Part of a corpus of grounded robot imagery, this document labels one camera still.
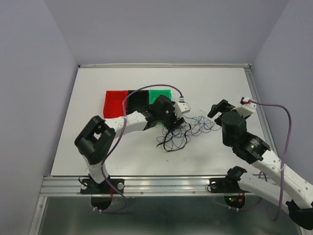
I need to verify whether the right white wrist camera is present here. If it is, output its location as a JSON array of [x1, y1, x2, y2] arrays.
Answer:
[[231, 97, 257, 119]]

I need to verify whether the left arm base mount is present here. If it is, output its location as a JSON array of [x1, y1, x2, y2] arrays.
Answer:
[[78, 176, 127, 213]]

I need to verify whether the black cable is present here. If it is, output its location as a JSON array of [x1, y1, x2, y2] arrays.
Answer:
[[156, 119, 193, 152]]

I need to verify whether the aluminium front rail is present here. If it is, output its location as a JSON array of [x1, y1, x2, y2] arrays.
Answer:
[[39, 175, 214, 197]]

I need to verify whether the red plastic bin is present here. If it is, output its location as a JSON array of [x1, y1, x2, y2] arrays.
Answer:
[[103, 90, 128, 118]]

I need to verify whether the green plastic bin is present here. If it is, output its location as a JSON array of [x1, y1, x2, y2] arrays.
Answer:
[[147, 90, 171, 127]]

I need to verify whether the aluminium right side rail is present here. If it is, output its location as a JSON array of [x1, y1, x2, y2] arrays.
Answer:
[[244, 68, 278, 154]]

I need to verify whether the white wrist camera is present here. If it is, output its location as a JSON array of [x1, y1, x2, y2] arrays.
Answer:
[[231, 97, 257, 119], [173, 97, 191, 118]]

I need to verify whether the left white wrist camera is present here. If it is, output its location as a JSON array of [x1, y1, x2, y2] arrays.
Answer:
[[173, 97, 191, 118]]

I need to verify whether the black plastic bin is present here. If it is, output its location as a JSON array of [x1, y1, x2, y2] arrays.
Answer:
[[126, 90, 149, 114]]

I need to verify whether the aluminium back rail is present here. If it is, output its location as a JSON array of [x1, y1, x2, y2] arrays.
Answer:
[[78, 63, 252, 69]]

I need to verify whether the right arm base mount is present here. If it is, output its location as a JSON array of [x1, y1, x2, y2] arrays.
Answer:
[[207, 166, 255, 210]]

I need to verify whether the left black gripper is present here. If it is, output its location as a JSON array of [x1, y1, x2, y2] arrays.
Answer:
[[157, 101, 184, 132]]

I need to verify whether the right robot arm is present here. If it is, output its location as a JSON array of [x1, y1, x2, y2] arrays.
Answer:
[[208, 97, 313, 230]]

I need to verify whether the aluminium rail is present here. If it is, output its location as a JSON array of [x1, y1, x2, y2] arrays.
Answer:
[[39, 175, 214, 197], [78, 63, 252, 69], [244, 68, 278, 154]]

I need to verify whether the thin blue wire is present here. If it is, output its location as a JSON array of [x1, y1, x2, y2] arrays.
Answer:
[[156, 110, 222, 151]]

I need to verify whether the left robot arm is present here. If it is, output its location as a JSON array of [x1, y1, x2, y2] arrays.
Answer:
[[74, 95, 190, 193]]

